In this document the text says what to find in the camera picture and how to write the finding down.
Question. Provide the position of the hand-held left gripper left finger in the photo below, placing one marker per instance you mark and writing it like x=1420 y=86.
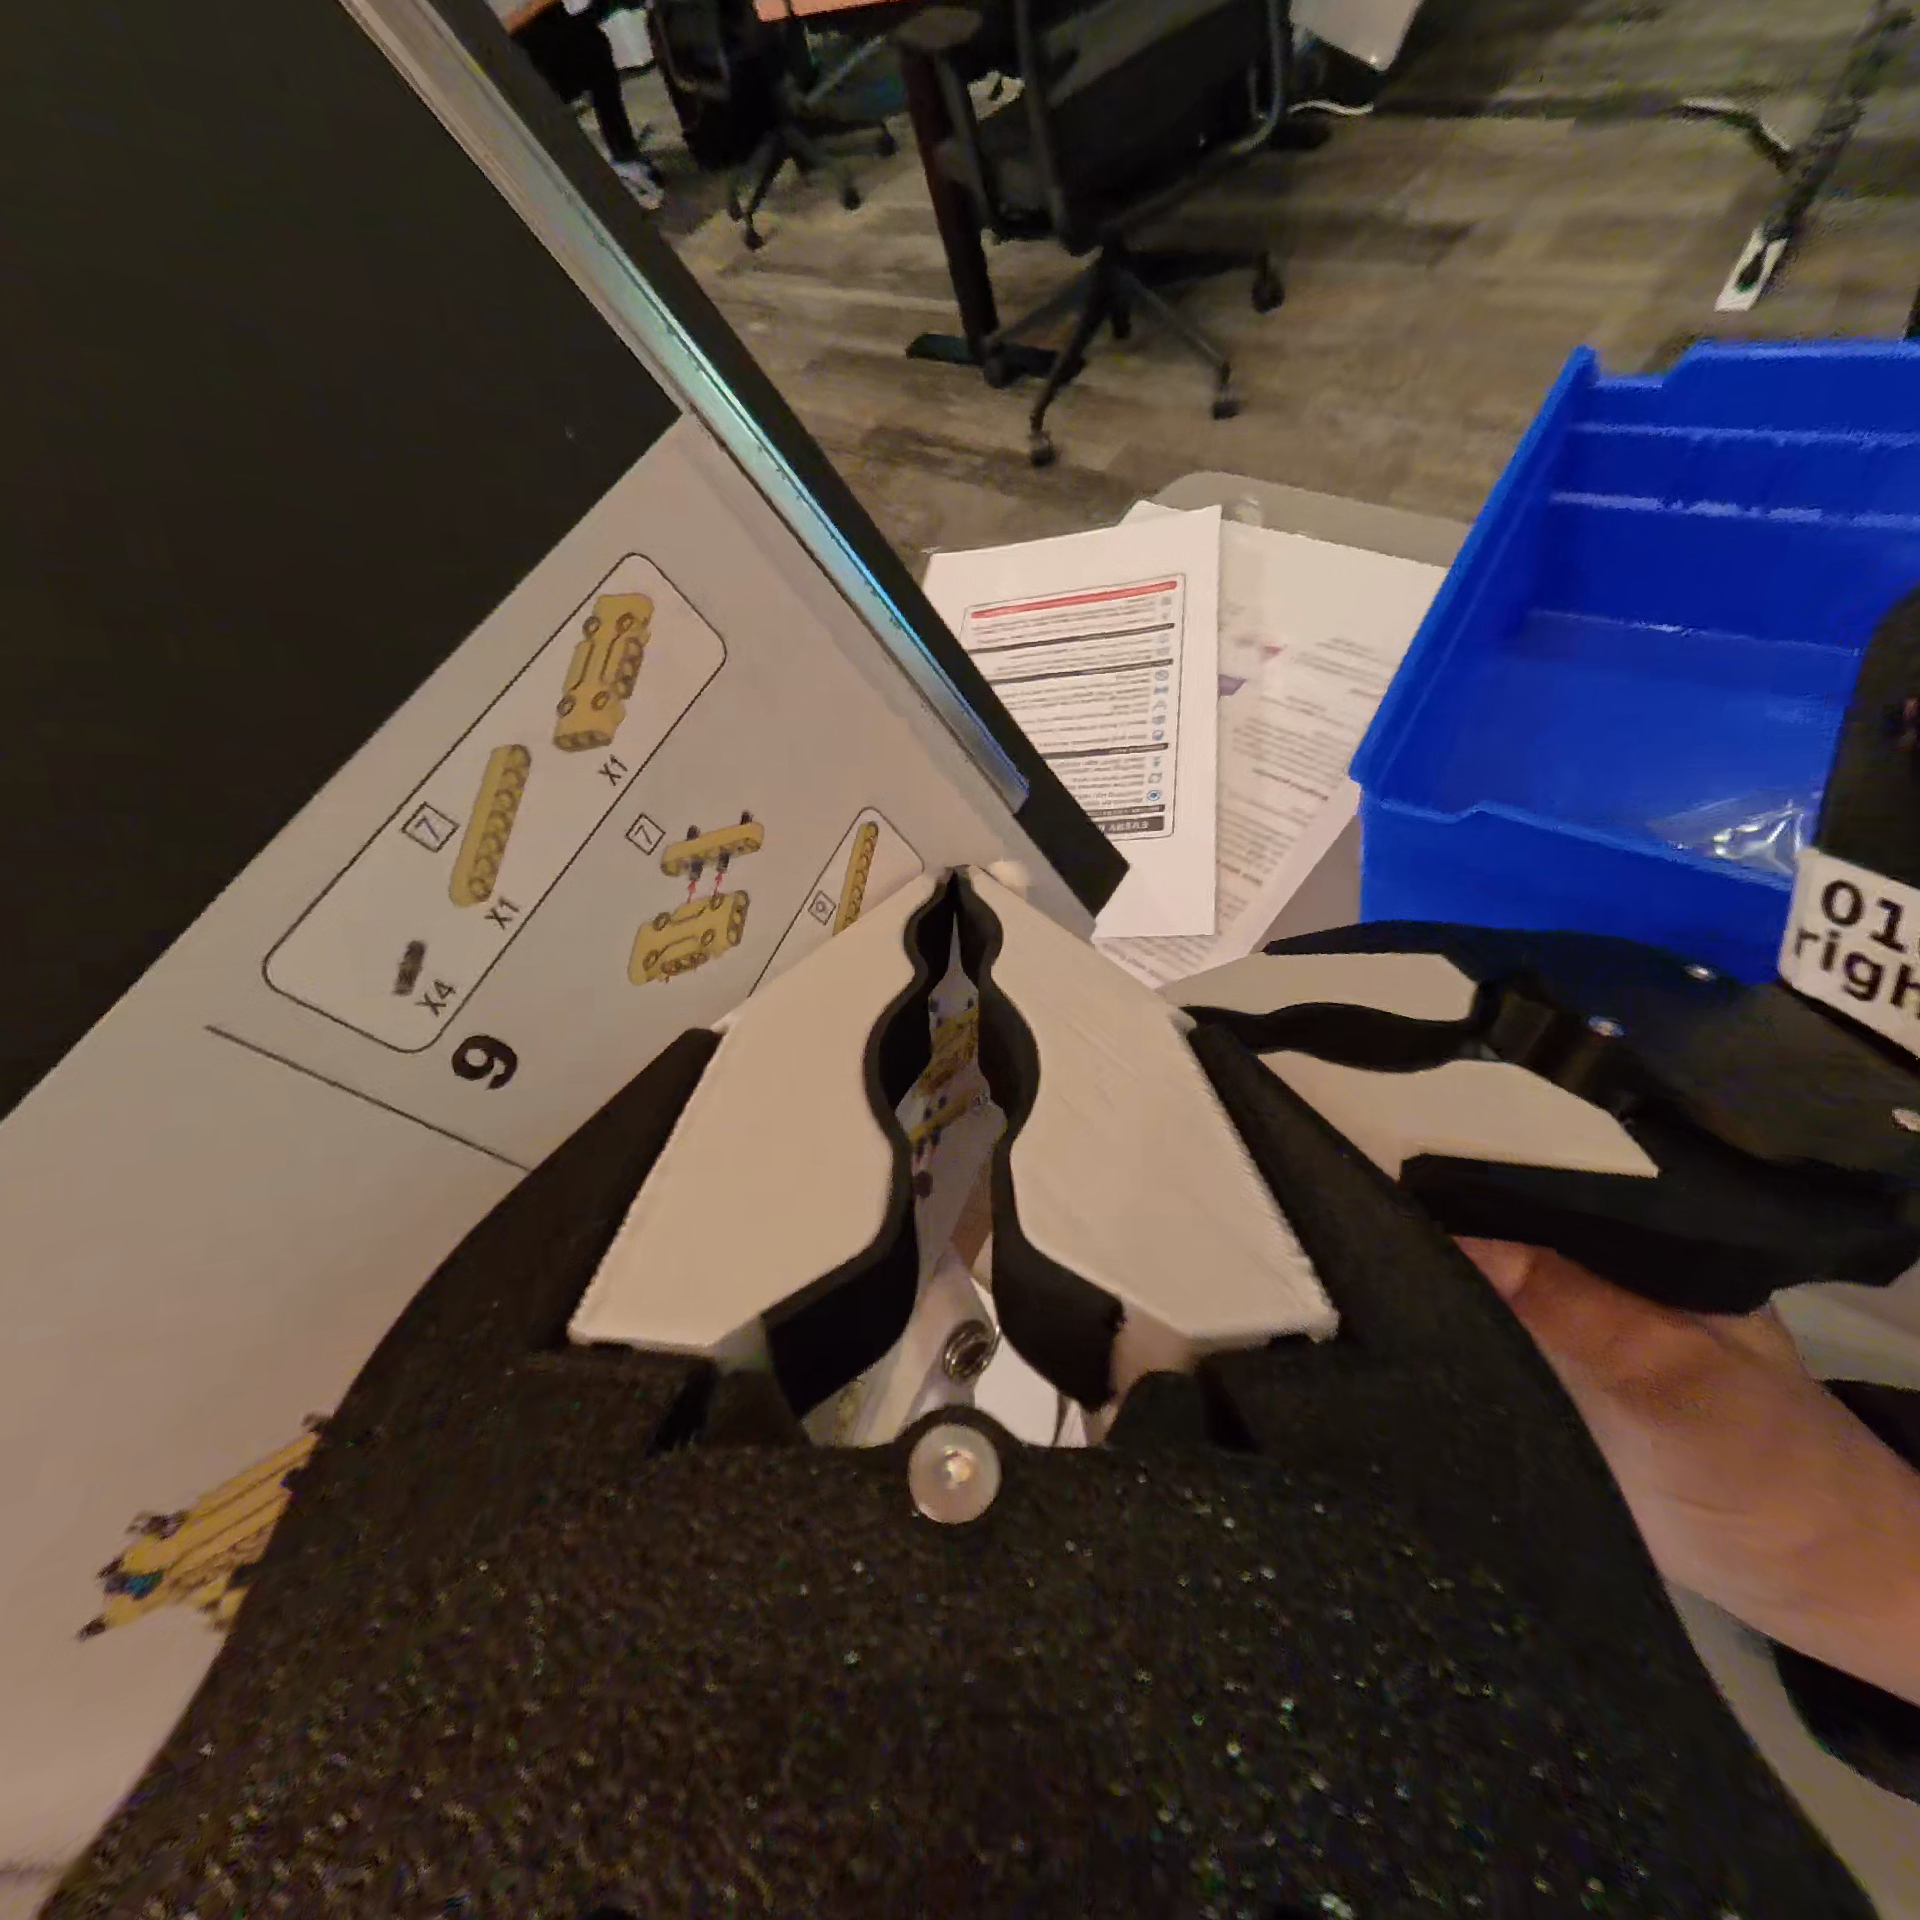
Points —
x=750 y=1185

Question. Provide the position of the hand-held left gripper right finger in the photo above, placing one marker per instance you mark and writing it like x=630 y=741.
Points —
x=1156 y=1185

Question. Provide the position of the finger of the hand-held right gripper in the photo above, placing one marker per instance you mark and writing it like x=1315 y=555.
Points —
x=1350 y=991
x=1485 y=1118

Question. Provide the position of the toy brick instruction booklet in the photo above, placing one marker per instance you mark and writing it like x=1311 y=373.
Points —
x=377 y=1051

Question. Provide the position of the person's right hand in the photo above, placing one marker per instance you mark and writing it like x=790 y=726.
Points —
x=1694 y=1441

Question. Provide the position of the clear plastic bag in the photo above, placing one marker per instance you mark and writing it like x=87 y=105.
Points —
x=1724 y=837

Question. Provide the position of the blue plastic bin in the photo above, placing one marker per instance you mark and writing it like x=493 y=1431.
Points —
x=1577 y=722

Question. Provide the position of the black board panel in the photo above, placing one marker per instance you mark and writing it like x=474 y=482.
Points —
x=300 y=451

